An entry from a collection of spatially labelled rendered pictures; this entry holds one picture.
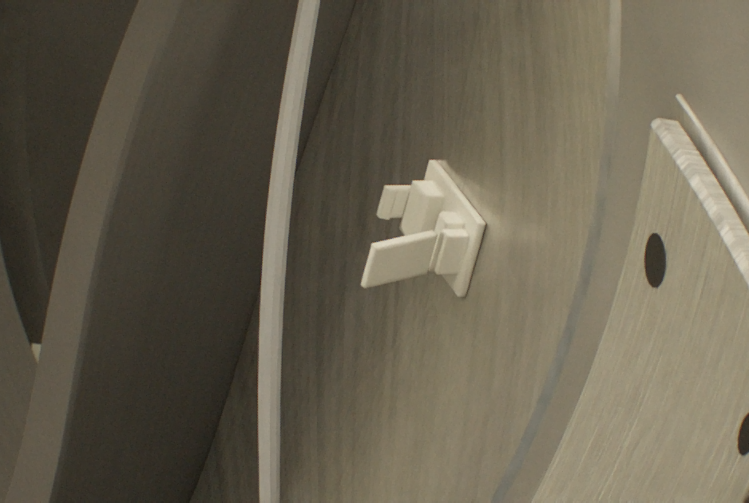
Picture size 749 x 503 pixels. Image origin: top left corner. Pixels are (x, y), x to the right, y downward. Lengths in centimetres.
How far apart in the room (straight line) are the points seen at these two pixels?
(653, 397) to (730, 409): 4
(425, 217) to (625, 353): 10
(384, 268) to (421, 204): 2
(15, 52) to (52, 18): 10
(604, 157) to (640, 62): 3
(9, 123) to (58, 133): 10
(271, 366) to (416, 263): 4
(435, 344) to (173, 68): 8
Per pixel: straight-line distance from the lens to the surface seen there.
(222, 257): 101
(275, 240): 94
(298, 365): 100
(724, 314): 82
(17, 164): 173
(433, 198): 94
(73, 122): 184
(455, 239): 93
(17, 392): 157
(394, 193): 95
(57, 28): 186
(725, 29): 83
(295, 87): 94
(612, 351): 87
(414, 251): 93
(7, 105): 174
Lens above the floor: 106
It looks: 7 degrees down
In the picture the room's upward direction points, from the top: 3 degrees clockwise
